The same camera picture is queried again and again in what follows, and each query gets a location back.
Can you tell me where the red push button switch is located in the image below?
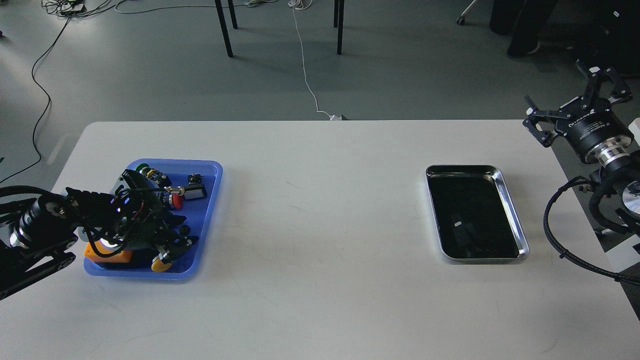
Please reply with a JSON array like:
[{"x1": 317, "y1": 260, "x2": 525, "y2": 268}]
[{"x1": 164, "y1": 193, "x2": 185, "y2": 210}]

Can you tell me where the green push button switch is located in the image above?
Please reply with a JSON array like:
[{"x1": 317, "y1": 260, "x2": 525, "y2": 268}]
[{"x1": 135, "y1": 162, "x2": 172, "y2": 188}]

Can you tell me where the blue plastic tray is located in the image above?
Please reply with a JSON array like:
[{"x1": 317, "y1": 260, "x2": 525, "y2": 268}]
[{"x1": 83, "y1": 158, "x2": 223, "y2": 281}]

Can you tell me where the black robot arm image left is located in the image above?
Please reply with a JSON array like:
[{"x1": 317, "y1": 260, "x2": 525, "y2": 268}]
[{"x1": 1, "y1": 167, "x2": 199, "y2": 299}]

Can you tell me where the yellow push button switch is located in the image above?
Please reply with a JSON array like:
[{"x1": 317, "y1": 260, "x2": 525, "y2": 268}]
[{"x1": 150, "y1": 253, "x2": 174, "y2": 273}]

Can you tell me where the white floor cable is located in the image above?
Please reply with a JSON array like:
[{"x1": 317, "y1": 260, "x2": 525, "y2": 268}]
[{"x1": 288, "y1": 0, "x2": 348, "y2": 121}]

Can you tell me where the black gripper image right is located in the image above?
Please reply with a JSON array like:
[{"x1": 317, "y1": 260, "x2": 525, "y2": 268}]
[{"x1": 522, "y1": 59, "x2": 632, "y2": 165}]

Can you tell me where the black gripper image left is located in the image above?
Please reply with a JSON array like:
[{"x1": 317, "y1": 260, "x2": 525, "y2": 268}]
[{"x1": 94, "y1": 200, "x2": 200, "y2": 264}]

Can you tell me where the office chair base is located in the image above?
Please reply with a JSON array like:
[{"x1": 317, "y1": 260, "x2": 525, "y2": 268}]
[{"x1": 455, "y1": 0, "x2": 479, "y2": 27}]

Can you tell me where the small black contact block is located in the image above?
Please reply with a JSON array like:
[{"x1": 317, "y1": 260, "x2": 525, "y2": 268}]
[{"x1": 187, "y1": 173, "x2": 203, "y2": 186}]

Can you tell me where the silver metal tray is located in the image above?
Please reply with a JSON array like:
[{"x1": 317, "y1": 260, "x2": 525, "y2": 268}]
[{"x1": 425, "y1": 164, "x2": 530, "y2": 264}]

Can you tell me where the orange button enclosure box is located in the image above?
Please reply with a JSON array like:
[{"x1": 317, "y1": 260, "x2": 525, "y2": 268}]
[{"x1": 83, "y1": 241, "x2": 134, "y2": 265}]

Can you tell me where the black angled table leg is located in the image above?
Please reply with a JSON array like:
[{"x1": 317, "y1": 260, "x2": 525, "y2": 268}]
[{"x1": 214, "y1": 0, "x2": 238, "y2": 59}]

